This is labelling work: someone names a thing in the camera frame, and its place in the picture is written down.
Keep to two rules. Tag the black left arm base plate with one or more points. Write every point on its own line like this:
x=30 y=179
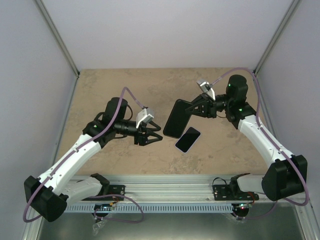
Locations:
x=117 y=191

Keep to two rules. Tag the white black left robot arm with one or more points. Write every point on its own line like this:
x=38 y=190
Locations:
x=105 y=127

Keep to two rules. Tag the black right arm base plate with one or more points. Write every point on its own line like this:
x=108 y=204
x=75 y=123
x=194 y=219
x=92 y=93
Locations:
x=222 y=192

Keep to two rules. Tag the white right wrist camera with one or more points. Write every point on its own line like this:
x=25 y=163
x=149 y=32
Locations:
x=206 y=88

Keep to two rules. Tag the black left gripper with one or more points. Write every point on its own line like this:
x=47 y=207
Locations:
x=142 y=138

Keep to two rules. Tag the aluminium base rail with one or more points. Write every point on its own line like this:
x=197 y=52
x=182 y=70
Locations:
x=142 y=189

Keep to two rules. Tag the clear plastic bag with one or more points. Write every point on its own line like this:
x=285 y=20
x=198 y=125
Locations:
x=96 y=227

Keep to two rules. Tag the controller circuit board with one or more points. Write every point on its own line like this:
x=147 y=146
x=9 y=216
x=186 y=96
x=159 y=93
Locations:
x=246 y=205
x=105 y=207

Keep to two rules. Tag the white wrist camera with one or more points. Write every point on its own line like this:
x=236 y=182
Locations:
x=206 y=88
x=145 y=116

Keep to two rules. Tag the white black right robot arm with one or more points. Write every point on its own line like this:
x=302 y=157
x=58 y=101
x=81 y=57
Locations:
x=286 y=174

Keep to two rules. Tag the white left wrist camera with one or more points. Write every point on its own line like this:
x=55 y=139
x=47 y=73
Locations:
x=145 y=116

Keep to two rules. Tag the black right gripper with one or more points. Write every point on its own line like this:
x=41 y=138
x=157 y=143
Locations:
x=207 y=108

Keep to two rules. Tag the grey slotted cable duct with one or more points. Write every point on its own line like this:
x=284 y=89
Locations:
x=151 y=208

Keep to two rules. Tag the aluminium frame post left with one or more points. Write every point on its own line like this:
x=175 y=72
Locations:
x=57 y=36

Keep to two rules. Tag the aluminium frame post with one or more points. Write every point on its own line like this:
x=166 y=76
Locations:
x=57 y=36
x=294 y=5

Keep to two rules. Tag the black phone with white edge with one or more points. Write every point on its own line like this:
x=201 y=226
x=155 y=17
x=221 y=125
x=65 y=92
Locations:
x=187 y=140

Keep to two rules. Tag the right controller circuit board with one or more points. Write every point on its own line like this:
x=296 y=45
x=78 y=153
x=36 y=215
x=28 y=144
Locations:
x=246 y=205

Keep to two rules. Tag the left controller circuit board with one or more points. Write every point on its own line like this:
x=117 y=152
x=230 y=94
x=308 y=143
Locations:
x=105 y=207

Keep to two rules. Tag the aluminium frame post right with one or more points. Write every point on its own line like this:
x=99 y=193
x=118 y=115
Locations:
x=294 y=5

